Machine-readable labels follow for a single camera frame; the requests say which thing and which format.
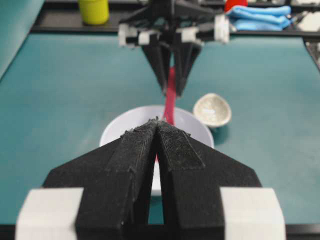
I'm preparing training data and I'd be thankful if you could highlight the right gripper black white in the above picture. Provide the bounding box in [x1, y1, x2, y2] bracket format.
[118, 0, 230, 97]

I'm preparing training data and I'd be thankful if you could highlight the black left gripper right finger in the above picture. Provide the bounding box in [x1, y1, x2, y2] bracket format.
[156, 121, 262, 240]

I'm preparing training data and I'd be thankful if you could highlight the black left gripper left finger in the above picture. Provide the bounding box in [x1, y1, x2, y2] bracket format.
[43, 119, 157, 240]

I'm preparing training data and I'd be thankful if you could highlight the pink plastic spoon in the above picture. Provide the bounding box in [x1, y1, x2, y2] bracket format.
[155, 66, 178, 166]

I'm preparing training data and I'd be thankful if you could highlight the white round bowl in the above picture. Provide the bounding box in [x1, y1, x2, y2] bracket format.
[98, 104, 215, 197]

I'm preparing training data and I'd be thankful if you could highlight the speckled ceramic spoon rest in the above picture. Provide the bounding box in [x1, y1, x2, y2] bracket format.
[193, 93, 232, 129]

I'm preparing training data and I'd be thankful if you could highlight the red object behind cloth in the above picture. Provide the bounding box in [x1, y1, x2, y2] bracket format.
[224, 0, 248, 13]

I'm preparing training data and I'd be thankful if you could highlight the folded blue cloth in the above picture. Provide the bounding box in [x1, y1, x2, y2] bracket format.
[226, 5, 292, 31]

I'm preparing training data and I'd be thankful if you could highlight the yellow-green cup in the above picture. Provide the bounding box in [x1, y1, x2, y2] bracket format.
[78, 0, 110, 25]

